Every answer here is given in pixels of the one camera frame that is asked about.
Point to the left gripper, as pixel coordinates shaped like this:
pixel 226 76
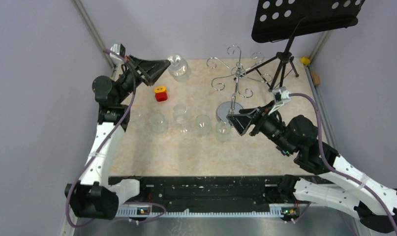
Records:
pixel 154 68

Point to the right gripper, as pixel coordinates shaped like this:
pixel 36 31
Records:
pixel 241 122

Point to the removed wine glass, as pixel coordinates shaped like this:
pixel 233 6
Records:
pixel 159 123
pixel 181 117

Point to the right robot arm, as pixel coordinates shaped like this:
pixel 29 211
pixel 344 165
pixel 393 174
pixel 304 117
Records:
pixel 366 200

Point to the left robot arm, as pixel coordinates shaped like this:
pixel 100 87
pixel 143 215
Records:
pixel 91 195

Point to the chrome wine glass rack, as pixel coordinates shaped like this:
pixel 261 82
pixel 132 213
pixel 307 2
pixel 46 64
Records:
pixel 237 73

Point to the red and yellow block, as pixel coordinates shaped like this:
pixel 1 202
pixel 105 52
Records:
pixel 160 93

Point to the yellow corner clip right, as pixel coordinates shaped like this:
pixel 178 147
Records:
pixel 305 61

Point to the black music stand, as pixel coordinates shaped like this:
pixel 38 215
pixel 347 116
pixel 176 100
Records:
pixel 278 20

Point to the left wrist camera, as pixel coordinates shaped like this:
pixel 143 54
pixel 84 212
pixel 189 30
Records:
pixel 118 53

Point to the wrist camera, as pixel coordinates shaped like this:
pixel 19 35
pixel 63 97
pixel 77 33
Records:
pixel 118 53
pixel 281 97

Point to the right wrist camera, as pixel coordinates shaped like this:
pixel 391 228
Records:
pixel 281 97

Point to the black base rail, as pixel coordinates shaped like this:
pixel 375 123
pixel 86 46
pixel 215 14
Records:
pixel 212 194

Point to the brown wall clip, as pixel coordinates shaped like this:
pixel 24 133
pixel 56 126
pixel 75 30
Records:
pixel 315 78

